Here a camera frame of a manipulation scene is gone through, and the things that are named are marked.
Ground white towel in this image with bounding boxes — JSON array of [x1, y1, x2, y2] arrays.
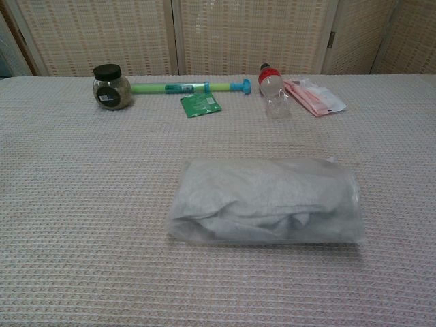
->
[[173, 161, 358, 241]]

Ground clear bag with white cloth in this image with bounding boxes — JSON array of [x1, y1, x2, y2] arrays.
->
[[165, 156, 367, 247]]

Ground green foil sachet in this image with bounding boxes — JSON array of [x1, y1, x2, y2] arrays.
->
[[180, 93, 223, 119]]

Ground green and blue water pump toy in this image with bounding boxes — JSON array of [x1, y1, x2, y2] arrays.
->
[[130, 78, 253, 98]]

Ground clear bottle with red label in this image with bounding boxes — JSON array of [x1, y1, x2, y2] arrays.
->
[[258, 63, 293, 119]]

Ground pink and white plastic packet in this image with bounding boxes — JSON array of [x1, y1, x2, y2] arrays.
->
[[283, 78, 349, 119]]

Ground woven pale tablecloth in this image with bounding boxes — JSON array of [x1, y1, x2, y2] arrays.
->
[[0, 74, 436, 327]]

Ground woven folding screen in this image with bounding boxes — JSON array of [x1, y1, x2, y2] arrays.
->
[[0, 0, 436, 77]]

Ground glass jar with black lid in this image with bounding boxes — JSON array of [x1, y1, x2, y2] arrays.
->
[[92, 63, 132, 111]]

